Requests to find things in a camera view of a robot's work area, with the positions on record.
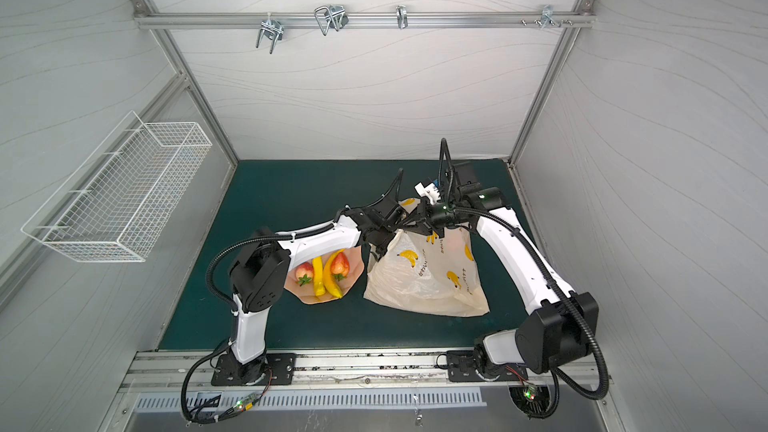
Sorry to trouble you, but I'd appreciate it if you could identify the metal u-bolt clamp left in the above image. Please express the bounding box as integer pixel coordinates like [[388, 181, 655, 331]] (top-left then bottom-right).
[[255, 17, 284, 54]]

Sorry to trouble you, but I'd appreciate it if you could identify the metal u-bolt clamp middle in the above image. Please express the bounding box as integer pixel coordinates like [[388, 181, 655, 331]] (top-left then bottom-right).
[[314, 4, 349, 36]]

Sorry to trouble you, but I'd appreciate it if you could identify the yellow banana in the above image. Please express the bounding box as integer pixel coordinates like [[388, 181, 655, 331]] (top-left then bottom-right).
[[323, 251, 343, 299], [312, 256, 326, 297]]

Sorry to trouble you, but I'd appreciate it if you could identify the white wire basket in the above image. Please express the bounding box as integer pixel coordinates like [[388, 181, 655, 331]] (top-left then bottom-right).
[[21, 111, 212, 263]]

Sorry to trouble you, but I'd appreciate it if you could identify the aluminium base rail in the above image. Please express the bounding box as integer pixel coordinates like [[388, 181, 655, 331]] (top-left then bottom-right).
[[119, 344, 614, 394]]

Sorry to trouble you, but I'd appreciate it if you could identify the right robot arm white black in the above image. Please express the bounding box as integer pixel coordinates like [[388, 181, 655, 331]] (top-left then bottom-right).
[[403, 183, 610, 401]]

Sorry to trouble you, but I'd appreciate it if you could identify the cream banana print plastic bag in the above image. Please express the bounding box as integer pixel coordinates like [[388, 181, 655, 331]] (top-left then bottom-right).
[[363, 228, 490, 317]]

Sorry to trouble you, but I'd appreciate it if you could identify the left black base cable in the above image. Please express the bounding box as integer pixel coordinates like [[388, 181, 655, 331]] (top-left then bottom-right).
[[179, 341, 274, 425]]

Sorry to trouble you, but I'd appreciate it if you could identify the metal bolt clamp right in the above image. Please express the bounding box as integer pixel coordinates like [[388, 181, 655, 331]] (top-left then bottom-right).
[[520, 5, 573, 29]]

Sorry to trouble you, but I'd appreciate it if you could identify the white vent grille strip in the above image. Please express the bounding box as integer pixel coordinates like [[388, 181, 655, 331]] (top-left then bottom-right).
[[134, 387, 487, 413]]

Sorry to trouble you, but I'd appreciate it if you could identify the yellow banana left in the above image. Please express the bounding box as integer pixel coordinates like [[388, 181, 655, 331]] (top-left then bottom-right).
[[312, 256, 326, 297]]

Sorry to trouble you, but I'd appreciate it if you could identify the black base cable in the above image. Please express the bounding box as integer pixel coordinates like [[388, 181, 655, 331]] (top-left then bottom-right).
[[508, 371, 560, 420], [179, 341, 274, 425]]

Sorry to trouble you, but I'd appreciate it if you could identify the green table mat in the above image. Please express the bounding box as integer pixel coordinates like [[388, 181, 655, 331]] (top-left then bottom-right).
[[159, 160, 528, 350]]

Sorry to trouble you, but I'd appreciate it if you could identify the metal u-bolt clamp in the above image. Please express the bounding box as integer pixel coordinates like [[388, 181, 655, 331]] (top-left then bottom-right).
[[314, 4, 349, 36], [255, 17, 284, 54]]

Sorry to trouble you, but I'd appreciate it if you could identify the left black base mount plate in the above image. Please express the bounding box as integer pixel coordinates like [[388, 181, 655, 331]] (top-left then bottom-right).
[[211, 353, 297, 387]]

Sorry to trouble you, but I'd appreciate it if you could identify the right black base cable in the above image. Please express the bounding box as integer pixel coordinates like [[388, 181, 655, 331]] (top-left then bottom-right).
[[508, 371, 560, 420]]

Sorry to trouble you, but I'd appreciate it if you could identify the aluminium crossbar rail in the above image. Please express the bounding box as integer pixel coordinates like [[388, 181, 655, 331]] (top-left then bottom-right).
[[134, 9, 597, 30]]

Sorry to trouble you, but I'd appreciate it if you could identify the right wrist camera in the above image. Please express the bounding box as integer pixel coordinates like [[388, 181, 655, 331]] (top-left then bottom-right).
[[414, 180, 442, 205]]

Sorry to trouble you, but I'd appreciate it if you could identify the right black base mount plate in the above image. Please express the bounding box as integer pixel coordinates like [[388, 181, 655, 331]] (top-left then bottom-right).
[[435, 349, 528, 383]]

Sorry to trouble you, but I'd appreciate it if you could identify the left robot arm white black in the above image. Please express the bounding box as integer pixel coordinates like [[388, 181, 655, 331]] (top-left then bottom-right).
[[205, 198, 406, 375]]

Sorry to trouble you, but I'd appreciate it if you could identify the small metal bracket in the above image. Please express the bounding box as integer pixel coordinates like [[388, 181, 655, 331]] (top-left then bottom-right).
[[395, 5, 408, 30]]

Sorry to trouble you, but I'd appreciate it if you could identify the red peach left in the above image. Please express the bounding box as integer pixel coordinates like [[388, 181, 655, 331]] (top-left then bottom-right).
[[294, 262, 315, 287]]

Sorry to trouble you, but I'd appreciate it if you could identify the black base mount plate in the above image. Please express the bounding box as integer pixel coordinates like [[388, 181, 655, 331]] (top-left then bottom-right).
[[211, 353, 297, 387], [435, 349, 528, 383]]

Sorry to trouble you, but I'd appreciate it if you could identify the yellow banana right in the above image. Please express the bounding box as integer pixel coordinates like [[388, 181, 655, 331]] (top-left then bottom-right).
[[323, 251, 343, 299]]

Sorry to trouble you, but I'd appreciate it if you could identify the pink wavy fruit plate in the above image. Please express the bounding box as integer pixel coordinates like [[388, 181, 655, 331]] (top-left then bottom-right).
[[284, 247, 364, 305]]

